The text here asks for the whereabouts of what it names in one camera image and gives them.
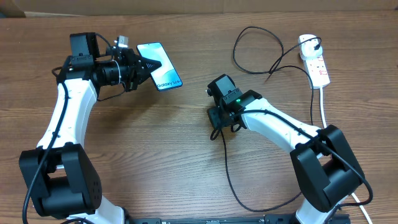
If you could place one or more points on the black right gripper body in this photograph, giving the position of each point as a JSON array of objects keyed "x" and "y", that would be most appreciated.
[{"x": 219, "y": 119}]

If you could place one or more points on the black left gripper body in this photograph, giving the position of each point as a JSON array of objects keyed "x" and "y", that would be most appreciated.
[{"x": 128, "y": 70}]

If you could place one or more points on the black smartphone with blue screen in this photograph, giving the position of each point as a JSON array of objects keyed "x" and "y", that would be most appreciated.
[{"x": 165, "y": 77}]

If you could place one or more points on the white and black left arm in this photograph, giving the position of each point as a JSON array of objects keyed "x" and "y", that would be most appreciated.
[{"x": 60, "y": 178}]

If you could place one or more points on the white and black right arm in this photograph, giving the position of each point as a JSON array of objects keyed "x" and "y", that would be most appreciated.
[{"x": 325, "y": 166}]

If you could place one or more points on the white charger plug adapter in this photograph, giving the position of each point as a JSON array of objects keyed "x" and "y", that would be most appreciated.
[{"x": 310, "y": 46}]

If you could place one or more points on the white power strip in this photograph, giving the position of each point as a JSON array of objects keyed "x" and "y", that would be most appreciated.
[{"x": 317, "y": 71}]

